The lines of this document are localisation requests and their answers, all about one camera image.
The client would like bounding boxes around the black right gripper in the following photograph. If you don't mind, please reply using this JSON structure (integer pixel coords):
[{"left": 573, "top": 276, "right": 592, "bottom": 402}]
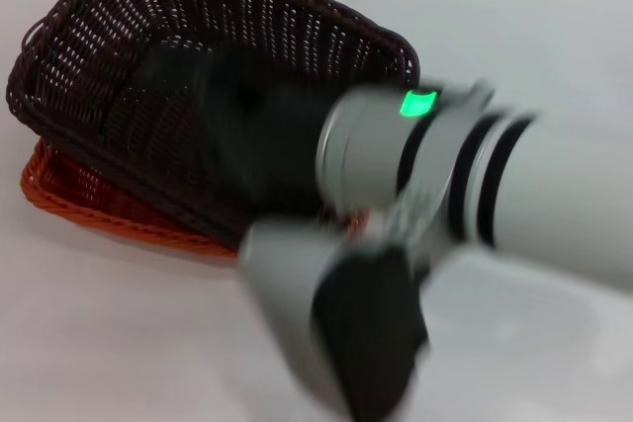
[{"left": 200, "top": 45, "right": 350, "bottom": 219}]

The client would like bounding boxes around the dark brown woven plastic basket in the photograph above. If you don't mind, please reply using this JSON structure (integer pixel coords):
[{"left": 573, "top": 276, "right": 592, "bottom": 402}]
[{"left": 5, "top": 0, "right": 421, "bottom": 251}]

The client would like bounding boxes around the orange woven plastic basket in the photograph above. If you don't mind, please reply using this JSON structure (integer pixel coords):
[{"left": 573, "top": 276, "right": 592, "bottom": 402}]
[{"left": 19, "top": 137, "right": 370, "bottom": 261}]

